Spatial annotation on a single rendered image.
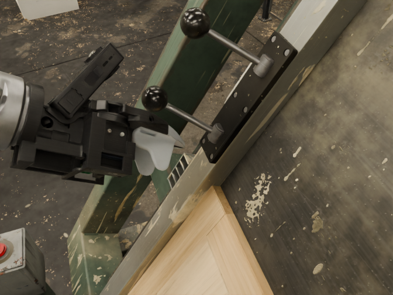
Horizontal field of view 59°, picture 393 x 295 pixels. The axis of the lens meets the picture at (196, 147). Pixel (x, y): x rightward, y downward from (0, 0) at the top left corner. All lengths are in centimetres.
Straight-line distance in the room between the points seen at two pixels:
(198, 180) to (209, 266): 13
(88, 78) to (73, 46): 323
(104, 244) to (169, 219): 43
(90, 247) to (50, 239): 116
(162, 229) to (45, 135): 32
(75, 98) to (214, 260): 32
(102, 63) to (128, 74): 270
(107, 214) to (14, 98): 65
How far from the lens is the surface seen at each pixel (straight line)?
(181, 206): 59
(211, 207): 55
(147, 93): 48
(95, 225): 99
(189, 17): 44
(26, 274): 103
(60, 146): 38
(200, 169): 55
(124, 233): 112
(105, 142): 39
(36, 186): 240
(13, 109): 36
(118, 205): 94
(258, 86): 47
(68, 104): 39
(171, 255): 65
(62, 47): 365
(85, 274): 97
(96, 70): 41
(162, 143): 44
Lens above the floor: 175
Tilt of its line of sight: 47 degrees down
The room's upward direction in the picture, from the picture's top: straight up
